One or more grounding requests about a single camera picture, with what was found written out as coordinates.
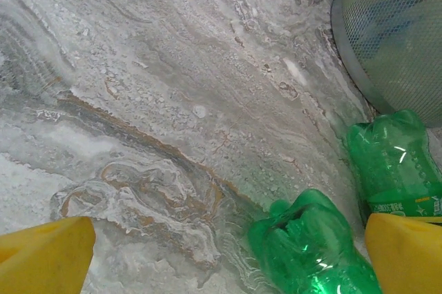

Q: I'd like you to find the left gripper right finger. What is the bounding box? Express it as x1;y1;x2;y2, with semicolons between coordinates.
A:
364;212;442;294

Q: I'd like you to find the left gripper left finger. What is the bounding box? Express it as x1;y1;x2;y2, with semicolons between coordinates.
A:
0;215;97;294

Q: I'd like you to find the green bottle yellow cap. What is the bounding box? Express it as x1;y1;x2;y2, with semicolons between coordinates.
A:
246;188;385;294

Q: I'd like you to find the green bottle orange cap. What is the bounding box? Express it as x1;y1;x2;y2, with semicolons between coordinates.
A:
346;108;442;226

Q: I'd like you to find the grey mesh bin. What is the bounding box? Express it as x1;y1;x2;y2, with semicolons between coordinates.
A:
329;0;442;130

